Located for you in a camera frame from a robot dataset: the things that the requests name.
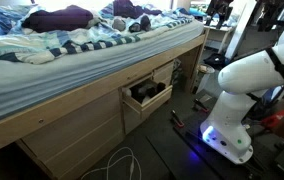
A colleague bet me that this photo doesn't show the open wooden drawer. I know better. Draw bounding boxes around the open wooden drawer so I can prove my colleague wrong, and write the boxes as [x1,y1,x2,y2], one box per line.
[120,74,174,122]

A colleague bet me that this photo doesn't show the small closed wooden drawer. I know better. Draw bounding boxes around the small closed wooden drawer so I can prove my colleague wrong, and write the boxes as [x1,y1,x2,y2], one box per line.
[152,60,175,88]

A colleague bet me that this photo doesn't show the large wooden drawer front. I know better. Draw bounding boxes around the large wooden drawer front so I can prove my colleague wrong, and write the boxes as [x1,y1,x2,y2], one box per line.
[15,87,126,180]

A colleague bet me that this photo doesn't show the black clothes pile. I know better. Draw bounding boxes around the black clothes pile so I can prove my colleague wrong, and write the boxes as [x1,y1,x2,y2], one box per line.
[130,83,158,105]

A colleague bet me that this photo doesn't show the white cloth item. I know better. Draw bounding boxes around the white cloth item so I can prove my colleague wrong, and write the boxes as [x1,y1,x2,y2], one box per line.
[121,87,133,98]

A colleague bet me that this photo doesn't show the dark striped sock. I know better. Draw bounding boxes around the dark striped sock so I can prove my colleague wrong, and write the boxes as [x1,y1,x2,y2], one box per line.
[128,22,142,33]

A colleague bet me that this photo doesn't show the white waste bin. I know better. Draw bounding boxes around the white waste bin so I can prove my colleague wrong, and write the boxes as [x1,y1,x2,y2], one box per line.
[195,63,216,95]

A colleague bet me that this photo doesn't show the grey sock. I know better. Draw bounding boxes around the grey sock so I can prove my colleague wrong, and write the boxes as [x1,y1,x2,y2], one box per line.
[111,17,127,33]

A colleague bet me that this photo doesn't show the black bag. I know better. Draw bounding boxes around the black bag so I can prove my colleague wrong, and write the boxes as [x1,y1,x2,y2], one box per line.
[203,52,227,70]

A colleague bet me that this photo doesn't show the small dark navy garment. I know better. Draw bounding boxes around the small dark navy garment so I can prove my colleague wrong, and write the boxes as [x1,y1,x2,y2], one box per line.
[112,0,163,20]

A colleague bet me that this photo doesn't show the white desk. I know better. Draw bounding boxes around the white desk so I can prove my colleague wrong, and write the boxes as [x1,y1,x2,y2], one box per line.
[203,23,237,55]

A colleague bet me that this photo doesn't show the mattress with light blue sheet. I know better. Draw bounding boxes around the mattress with light blue sheet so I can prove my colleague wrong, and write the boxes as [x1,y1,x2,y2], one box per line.
[0,19,206,128]

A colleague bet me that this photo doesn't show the large dark purple garment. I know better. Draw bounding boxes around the large dark purple garment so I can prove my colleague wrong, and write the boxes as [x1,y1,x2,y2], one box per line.
[21,4,95,34]

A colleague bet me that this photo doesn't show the white leaning board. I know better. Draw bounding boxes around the white leaning board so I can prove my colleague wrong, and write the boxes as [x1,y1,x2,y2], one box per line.
[224,0,260,62]

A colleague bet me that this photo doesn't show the blue teal checked duvet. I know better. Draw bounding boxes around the blue teal checked duvet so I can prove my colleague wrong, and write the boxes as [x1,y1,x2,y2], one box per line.
[0,2,196,65]

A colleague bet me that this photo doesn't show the red tool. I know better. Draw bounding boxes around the red tool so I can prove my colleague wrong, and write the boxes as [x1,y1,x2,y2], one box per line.
[259,108,284,130]

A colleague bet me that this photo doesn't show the red handled clamp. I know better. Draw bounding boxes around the red handled clamp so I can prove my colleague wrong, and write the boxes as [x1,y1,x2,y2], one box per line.
[169,109,186,129]
[192,98,210,114]

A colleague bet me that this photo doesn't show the light wooden bed frame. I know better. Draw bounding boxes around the light wooden bed frame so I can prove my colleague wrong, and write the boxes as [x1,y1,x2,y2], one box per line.
[0,28,210,180]

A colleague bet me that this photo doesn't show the white cable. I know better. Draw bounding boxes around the white cable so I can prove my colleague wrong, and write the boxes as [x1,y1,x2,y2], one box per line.
[79,146,143,180]

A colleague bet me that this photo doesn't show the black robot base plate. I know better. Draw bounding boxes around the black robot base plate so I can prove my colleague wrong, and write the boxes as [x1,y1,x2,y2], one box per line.
[172,109,284,180]

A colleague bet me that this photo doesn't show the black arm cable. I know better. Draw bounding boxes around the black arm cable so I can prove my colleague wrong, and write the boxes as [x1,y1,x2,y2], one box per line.
[246,47,284,103]

